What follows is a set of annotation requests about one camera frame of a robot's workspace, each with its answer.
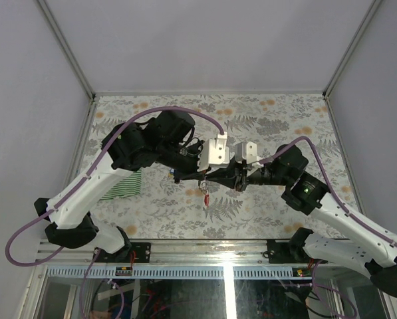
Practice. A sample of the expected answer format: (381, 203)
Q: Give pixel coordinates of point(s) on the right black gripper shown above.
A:
(235, 175)

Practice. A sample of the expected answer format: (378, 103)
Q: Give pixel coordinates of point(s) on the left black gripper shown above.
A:
(192, 171)

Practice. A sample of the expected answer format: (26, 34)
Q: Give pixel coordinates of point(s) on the red handled metal key tool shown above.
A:
(204, 188)

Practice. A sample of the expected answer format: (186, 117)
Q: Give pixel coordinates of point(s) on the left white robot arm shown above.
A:
(152, 136)

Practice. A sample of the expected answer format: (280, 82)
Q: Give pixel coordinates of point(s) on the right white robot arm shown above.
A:
(371, 249)

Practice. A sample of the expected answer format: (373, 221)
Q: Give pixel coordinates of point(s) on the green striped cloth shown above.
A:
(128, 187)

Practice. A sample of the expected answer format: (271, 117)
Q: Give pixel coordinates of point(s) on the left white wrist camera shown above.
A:
(214, 154)

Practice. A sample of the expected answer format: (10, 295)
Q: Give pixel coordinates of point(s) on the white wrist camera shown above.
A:
(214, 154)
(247, 152)

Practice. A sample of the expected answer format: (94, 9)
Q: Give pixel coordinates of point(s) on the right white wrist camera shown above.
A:
(247, 152)

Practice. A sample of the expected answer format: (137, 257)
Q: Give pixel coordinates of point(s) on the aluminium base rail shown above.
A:
(179, 259)

